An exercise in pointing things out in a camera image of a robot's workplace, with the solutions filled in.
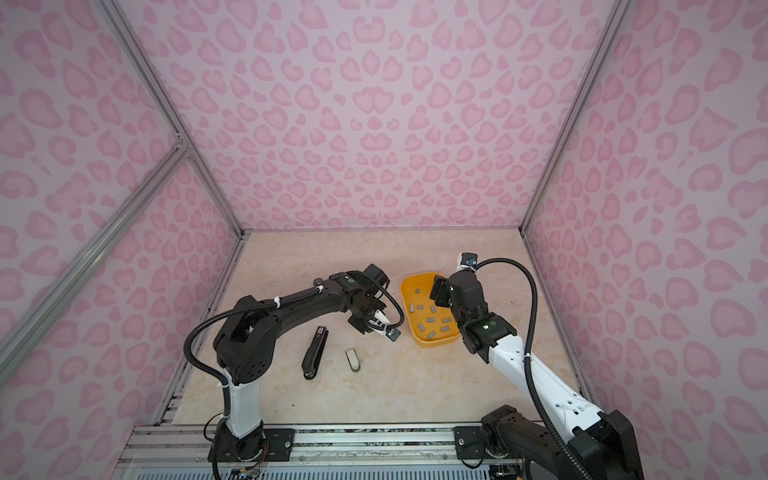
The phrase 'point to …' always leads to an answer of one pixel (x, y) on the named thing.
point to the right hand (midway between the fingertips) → (447, 276)
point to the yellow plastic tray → (429, 323)
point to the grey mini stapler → (353, 359)
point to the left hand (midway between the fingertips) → (380, 311)
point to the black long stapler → (313, 353)
